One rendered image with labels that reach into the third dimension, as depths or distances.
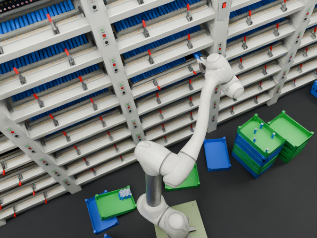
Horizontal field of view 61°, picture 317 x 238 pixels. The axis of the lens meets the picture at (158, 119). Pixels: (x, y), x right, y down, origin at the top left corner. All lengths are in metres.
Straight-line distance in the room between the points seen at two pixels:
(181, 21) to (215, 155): 1.37
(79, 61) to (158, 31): 0.46
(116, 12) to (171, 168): 0.81
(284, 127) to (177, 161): 1.37
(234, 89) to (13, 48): 1.10
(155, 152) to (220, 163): 1.21
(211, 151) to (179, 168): 1.24
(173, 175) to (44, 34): 0.92
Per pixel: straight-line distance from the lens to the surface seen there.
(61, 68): 1.54
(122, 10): 1.42
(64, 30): 1.41
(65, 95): 1.68
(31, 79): 1.56
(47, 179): 2.41
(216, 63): 1.39
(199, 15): 1.67
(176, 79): 1.86
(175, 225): 1.84
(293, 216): 2.49
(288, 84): 2.99
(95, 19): 1.39
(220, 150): 2.59
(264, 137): 2.25
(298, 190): 2.58
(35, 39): 1.43
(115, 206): 2.41
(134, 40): 1.55
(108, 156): 2.30
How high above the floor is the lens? 2.29
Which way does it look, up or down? 55 degrees down
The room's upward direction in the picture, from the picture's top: 12 degrees counter-clockwise
